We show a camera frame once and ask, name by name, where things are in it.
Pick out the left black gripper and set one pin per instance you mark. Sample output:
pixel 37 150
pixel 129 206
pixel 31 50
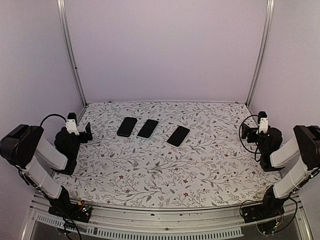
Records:
pixel 89 136

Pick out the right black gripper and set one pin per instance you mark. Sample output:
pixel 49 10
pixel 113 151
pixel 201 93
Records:
pixel 246 131

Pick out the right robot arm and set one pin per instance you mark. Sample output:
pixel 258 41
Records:
pixel 303 149

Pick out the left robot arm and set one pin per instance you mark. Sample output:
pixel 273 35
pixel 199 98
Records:
pixel 25 144

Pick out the black phone left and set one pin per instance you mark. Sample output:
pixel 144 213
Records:
pixel 127 126

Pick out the black phone middle white case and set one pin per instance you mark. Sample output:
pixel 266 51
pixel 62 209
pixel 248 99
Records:
pixel 148 128

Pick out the floral patterned table mat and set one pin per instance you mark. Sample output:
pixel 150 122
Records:
pixel 210 168

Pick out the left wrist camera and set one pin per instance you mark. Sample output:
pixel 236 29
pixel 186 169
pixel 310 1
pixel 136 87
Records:
pixel 71 124

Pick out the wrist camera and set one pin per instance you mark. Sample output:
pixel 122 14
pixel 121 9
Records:
pixel 263 123
pixel 71 124

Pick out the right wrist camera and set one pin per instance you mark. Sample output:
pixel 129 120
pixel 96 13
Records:
pixel 263 123

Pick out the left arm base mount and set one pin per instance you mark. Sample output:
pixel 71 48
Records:
pixel 80 211

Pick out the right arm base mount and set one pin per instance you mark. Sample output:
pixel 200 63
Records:
pixel 257 212

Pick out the front aluminium rail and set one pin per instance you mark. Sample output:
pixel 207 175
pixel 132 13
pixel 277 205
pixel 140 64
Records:
pixel 112 222

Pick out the right aluminium frame post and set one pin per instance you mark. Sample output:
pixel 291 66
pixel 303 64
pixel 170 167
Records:
pixel 262 50

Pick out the aluminium frame post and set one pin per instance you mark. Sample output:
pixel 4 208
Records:
pixel 62 13
pixel 262 50

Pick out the left aluminium frame post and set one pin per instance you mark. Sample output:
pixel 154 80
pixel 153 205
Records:
pixel 62 13

